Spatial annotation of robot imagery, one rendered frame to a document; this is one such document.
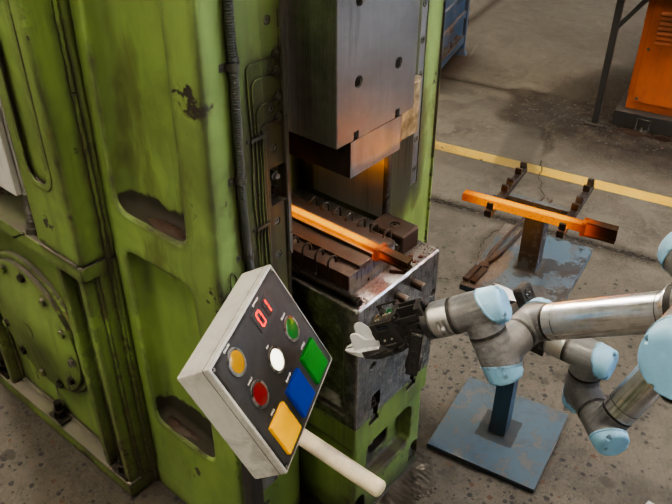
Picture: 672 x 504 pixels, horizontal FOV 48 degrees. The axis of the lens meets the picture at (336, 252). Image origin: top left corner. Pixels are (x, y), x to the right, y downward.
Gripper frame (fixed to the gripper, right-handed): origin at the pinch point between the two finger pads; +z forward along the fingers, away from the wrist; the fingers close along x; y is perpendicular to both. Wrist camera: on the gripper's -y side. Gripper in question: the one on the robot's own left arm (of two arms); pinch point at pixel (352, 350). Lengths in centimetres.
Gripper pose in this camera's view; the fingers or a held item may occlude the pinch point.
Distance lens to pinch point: 162.9
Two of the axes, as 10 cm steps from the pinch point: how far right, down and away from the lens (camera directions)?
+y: -4.8, -7.9, -3.9
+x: -2.6, 5.5, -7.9
